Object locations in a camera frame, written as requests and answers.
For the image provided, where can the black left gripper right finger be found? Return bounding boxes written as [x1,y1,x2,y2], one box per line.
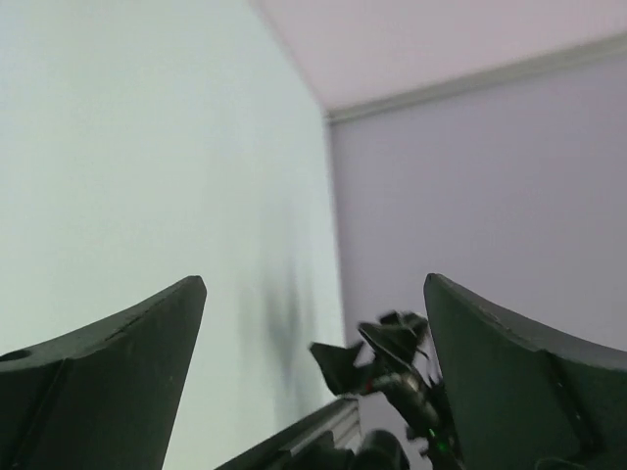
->
[423,273,626,469]

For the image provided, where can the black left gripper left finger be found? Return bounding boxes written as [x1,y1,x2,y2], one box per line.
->
[1,276,207,470]

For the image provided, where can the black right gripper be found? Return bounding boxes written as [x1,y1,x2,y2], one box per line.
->
[310,310,454,469]

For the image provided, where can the aluminium frame rail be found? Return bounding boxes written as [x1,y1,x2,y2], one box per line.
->
[217,399,362,470]

